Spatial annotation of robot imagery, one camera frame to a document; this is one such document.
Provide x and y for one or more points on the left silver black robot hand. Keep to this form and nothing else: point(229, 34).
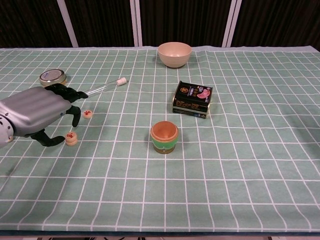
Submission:
point(35, 107)

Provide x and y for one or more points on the cream chess piece red character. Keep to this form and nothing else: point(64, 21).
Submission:
point(71, 142)
point(70, 136)
point(87, 114)

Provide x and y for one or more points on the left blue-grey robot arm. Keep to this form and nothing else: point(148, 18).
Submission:
point(3, 132)

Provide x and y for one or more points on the round tin with silver lid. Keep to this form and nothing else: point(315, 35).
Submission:
point(52, 75)

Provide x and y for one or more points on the glass test tube white stopper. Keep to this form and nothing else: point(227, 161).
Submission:
point(121, 81)

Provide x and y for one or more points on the orange cup with green band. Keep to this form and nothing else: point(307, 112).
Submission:
point(163, 145)

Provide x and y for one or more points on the beige bowl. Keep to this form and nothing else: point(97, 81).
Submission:
point(175, 58)

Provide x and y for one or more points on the green checked tablecloth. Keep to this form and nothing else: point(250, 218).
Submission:
point(160, 190)

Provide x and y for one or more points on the black tea box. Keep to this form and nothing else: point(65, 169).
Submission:
point(190, 100)

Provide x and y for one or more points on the white partition frame post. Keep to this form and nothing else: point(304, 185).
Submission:
point(231, 25)
point(136, 25)
point(68, 25)

